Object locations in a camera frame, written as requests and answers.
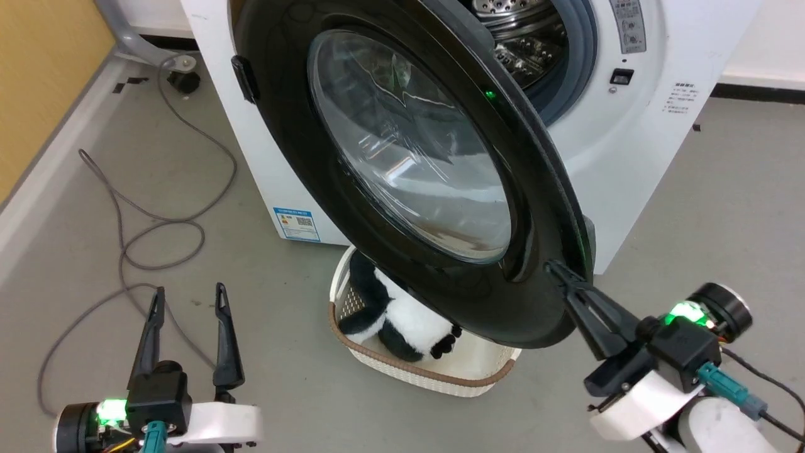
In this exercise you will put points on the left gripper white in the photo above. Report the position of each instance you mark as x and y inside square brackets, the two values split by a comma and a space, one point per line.
[220, 425]

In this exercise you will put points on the blue energy label sticker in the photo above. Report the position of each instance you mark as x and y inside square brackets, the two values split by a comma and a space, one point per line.
[297, 224]

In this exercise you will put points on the grey instruction label sticker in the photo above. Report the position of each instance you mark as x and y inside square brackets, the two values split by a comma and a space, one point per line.
[629, 25]

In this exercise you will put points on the black white panda plush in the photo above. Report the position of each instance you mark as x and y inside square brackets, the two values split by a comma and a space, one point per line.
[409, 314]

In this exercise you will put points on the steel washer drum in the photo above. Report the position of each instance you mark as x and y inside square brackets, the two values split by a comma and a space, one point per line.
[525, 50]

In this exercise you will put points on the black round glass washer door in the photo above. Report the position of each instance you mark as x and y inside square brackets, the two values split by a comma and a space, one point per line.
[292, 157]

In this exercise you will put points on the black door latch hook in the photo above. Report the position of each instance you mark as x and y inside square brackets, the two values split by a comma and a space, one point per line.
[245, 78]

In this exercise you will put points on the grey rubber door gasket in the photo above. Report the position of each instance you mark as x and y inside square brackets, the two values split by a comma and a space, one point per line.
[577, 63]

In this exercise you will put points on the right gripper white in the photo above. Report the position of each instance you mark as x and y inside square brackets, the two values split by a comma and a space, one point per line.
[641, 406]

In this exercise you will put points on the white front-load washing machine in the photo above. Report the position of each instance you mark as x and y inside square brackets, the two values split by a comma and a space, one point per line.
[629, 163]

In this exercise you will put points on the grey metal stand leg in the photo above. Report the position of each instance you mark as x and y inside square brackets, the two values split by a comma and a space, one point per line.
[129, 41]

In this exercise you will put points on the black caster wheel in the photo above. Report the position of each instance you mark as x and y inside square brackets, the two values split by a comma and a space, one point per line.
[184, 82]

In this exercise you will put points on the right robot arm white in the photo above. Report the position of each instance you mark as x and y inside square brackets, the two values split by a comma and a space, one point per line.
[723, 433]

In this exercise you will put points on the white woven laundry basket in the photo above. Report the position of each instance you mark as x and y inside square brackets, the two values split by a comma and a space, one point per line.
[440, 379]

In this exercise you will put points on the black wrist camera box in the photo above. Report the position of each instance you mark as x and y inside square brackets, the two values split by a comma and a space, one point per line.
[160, 399]
[682, 349]

